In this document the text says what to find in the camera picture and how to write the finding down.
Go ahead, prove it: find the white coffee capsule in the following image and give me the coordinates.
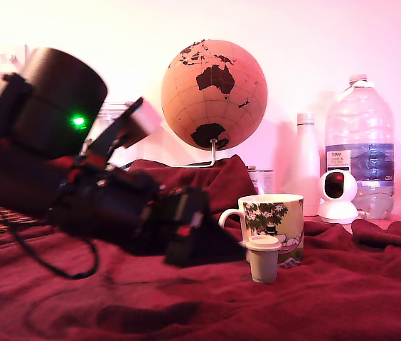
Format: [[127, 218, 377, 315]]
[[245, 234, 282, 285]]

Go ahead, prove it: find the dark red fleece cloth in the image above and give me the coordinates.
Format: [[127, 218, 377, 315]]
[[0, 154, 401, 341]]

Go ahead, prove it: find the cartoon print mug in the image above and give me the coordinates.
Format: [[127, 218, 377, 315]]
[[218, 193, 305, 269]]

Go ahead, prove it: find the metal tin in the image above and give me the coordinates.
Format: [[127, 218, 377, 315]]
[[248, 166, 275, 195]]

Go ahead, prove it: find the clear plastic container with lid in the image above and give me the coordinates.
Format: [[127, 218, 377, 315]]
[[95, 101, 145, 171]]

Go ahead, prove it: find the white slim bottle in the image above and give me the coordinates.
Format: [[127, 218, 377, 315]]
[[281, 112, 321, 217]]

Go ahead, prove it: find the cork globe on metal stand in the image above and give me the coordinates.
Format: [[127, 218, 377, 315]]
[[160, 38, 269, 168]]

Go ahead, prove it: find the large clear water bottle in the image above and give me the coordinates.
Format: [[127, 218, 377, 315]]
[[324, 73, 396, 220]]

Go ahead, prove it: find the black cable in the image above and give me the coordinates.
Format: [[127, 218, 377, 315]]
[[0, 205, 99, 280]]

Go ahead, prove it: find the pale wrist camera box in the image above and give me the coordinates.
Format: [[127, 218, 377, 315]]
[[77, 96, 163, 171]]

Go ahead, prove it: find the small white round camera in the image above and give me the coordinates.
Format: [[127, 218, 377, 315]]
[[317, 170, 360, 224]]

